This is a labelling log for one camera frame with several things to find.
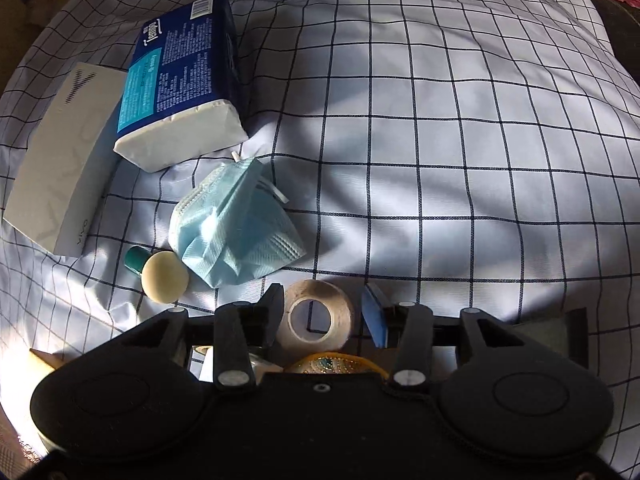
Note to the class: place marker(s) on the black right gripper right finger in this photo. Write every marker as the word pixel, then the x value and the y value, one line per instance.
pixel 406 327

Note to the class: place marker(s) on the white vivo box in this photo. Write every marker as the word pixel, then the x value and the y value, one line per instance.
pixel 69 161

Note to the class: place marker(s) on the white checked bed cover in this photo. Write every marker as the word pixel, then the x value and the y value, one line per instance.
pixel 457 153

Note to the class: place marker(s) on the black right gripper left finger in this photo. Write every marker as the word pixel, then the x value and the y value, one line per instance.
pixel 240 328

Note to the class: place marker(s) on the orange navy plush toy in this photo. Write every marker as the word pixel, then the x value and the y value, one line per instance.
pixel 335 363

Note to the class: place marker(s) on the teal bottle with cream cap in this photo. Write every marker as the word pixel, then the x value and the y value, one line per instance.
pixel 164 278

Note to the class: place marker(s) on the white tape roll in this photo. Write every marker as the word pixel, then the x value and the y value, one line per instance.
pixel 318 317

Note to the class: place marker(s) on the light blue face mask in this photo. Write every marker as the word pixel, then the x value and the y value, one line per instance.
pixel 232 228

